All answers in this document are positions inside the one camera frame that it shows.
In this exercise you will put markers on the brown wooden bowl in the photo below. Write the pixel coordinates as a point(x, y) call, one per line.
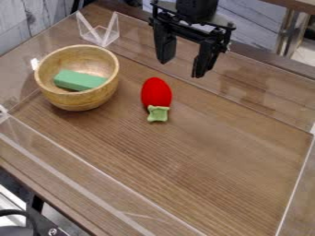
point(86, 59)

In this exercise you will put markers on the red plush strawberry toy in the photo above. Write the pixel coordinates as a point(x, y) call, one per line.
point(156, 98)

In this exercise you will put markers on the clear acrylic corner bracket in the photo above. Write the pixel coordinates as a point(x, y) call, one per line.
point(99, 35)

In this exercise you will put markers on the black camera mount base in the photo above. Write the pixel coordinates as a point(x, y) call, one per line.
point(19, 222)

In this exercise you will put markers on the metal table leg background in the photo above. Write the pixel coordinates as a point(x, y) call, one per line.
point(291, 32)

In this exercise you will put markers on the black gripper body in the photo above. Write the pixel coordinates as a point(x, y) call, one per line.
point(194, 20)

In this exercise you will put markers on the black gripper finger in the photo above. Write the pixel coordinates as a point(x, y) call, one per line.
point(206, 58)
point(166, 43)

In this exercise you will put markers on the green block stick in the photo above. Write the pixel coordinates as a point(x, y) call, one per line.
point(76, 81)

